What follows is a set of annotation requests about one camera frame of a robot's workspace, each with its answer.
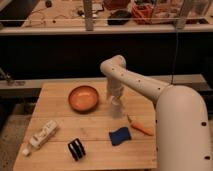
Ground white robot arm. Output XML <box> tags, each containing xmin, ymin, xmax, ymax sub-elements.
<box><xmin>100</xmin><ymin>55</ymin><xmax>213</xmax><ymax>171</ymax></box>

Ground blue sponge eraser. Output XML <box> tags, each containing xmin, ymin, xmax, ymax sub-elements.
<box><xmin>109</xmin><ymin>127</ymin><xmax>131</xmax><ymax>146</ymax></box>

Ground orange wooden bowl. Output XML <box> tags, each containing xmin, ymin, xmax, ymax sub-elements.
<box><xmin>68</xmin><ymin>85</ymin><xmax>99</xmax><ymax>113</ymax></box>

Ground orange toy carrot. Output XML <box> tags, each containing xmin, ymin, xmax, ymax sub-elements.
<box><xmin>127</xmin><ymin>116</ymin><xmax>154</xmax><ymax>136</ymax></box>

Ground black cap on bench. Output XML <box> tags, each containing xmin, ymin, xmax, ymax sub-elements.
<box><xmin>107</xmin><ymin>10</ymin><xmax>131</xmax><ymax>25</ymax></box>

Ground black white striped roll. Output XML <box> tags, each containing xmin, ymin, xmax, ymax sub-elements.
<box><xmin>68</xmin><ymin>138</ymin><xmax>86</xmax><ymax>161</ymax></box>

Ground white tube bottle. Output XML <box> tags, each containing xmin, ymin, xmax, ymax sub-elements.
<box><xmin>22</xmin><ymin>120</ymin><xmax>58</xmax><ymax>156</ymax></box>

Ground orange crate on bench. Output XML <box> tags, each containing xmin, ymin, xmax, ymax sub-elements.
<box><xmin>131</xmin><ymin>4</ymin><xmax>152</xmax><ymax>25</ymax></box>

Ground grey metal post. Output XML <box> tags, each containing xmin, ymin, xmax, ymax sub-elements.
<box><xmin>83</xmin><ymin>0</ymin><xmax>93</xmax><ymax>31</ymax></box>
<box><xmin>175</xmin><ymin>0</ymin><xmax>193</xmax><ymax>30</ymax></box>

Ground grey metal post right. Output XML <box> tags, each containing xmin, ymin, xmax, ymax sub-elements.
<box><xmin>175</xmin><ymin>0</ymin><xmax>193</xmax><ymax>30</ymax></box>

